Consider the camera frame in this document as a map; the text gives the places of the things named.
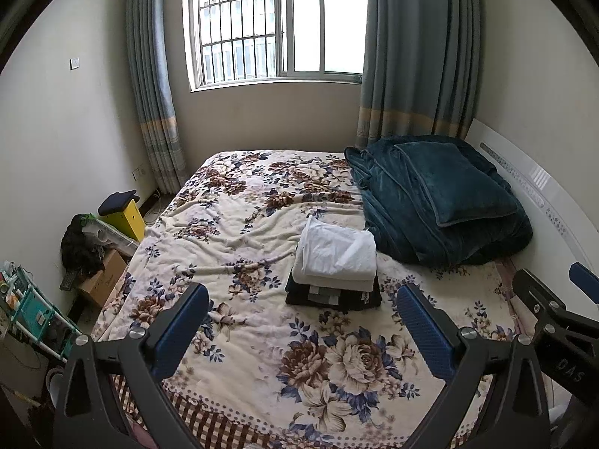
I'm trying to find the yellow stool with dark cushion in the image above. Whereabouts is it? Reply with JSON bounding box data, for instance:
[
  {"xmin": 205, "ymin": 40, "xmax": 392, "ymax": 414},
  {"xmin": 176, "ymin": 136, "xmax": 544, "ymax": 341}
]
[{"xmin": 98, "ymin": 190, "xmax": 147, "ymax": 244}]

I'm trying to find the clear plastic bag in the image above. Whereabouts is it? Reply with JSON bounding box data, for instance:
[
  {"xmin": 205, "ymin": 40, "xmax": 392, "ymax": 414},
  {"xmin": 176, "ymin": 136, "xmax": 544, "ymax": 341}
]
[{"xmin": 82, "ymin": 214, "xmax": 140, "ymax": 254}]

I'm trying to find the floral blanket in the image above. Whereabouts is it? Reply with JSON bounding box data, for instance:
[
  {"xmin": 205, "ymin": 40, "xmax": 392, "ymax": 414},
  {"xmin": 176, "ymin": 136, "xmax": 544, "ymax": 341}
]
[{"xmin": 91, "ymin": 150, "xmax": 534, "ymax": 445}]

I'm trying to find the green storage rack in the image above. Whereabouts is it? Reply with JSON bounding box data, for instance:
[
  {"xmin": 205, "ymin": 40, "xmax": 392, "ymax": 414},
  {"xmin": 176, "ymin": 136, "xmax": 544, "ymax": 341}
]
[{"xmin": 0, "ymin": 262, "xmax": 83, "ymax": 362}]

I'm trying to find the black folded garment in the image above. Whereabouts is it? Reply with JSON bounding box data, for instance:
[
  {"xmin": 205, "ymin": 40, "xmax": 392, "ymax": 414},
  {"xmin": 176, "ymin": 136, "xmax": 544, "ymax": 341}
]
[{"xmin": 285, "ymin": 274, "xmax": 383, "ymax": 313}]

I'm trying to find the narrow blue-grey curtain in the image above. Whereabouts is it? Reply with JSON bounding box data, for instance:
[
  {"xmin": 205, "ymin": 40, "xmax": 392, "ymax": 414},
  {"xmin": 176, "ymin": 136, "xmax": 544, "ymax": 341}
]
[{"xmin": 125, "ymin": 0, "xmax": 189, "ymax": 195}]

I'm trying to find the white headboard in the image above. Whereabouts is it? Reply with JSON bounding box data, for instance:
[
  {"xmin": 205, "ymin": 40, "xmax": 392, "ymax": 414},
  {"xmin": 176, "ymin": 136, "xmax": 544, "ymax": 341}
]
[{"xmin": 465, "ymin": 119, "xmax": 599, "ymax": 286}]

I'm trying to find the barred window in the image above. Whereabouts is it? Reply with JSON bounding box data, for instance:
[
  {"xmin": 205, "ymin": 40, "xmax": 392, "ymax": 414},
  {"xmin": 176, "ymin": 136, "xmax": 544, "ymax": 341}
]
[{"xmin": 189, "ymin": 0, "xmax": 369, "ymax": 91}]

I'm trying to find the white cable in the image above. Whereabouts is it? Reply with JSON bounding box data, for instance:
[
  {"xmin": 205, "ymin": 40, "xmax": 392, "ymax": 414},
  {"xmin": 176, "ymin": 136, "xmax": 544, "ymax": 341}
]
[{"xmin": 144, "ymin": 191, "xmax": 162, "ymax": 226}]

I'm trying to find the teal pillow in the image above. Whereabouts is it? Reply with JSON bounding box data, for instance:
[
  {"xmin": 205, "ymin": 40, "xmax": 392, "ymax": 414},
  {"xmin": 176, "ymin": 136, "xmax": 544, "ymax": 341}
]
[{"xmin": 395, "ymin": 141, "xmax": 519, "ymax": 227}]

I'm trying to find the teal plush blanket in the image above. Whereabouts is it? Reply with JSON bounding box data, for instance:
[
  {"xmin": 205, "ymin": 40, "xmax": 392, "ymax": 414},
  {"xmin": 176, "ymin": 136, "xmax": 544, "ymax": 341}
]
[{"xmin": 345, "ymin": 135, "xmax": 533, "ymax": 265}]

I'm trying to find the white t-shirt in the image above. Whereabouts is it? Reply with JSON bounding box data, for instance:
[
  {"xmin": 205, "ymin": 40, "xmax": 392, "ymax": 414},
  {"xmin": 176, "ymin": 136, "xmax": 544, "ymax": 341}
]
[{"xmin": 295, "ymin": 216, "xmax": 378, "ymax": 278}]

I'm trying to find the wide blue-grey curtain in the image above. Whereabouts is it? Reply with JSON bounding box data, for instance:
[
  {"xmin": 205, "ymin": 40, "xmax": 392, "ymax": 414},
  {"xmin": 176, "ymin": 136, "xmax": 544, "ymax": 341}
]
[{"xmin": 354, "ymin": 0, "xmax": 483, "ymax": 150}]

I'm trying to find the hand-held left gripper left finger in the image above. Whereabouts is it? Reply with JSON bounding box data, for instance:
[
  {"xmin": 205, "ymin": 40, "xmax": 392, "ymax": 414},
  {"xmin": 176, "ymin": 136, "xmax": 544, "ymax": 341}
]
[{"xmin": 52, "ymin": 282, "xmax": 210, "ymax": 449}]

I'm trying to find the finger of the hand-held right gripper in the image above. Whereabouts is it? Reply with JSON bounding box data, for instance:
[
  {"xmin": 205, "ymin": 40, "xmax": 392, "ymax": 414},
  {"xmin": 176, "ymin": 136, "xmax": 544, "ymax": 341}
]
[
  {"xmin": 512, "ymin": 269, "xmax": 599, "ymax": 403},
  {"xmin": 568, "ymin": 262, "xmax": 599, "ymax": 305}
]

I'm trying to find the black cloth pile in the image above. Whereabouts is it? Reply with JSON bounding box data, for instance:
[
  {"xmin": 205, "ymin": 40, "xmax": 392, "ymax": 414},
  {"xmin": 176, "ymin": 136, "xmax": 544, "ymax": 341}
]
[{"xmin": 61, "ymin": 215, "xmax": 106, "ymax": 281}]

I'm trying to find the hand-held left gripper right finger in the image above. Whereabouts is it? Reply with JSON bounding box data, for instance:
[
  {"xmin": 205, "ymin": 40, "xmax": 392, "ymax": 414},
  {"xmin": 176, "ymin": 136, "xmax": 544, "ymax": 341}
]
[{"xmin": 397, "ymin": 283, "xmax": 552, "ymax": 449}]

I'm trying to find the cardboard box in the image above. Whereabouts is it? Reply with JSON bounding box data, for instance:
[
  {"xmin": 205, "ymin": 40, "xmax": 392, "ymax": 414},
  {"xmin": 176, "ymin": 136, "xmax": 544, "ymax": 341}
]
[{"xmin": 77, "ymin": 249, "xmax": 128, "ymax": 308}]

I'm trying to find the cream folded garment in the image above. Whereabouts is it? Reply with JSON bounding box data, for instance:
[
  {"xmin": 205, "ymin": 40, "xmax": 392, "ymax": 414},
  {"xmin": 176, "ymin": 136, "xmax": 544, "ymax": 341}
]
[{"xmin": 292, "ymin": 266, "xmax": 378, "ymax": 291}]

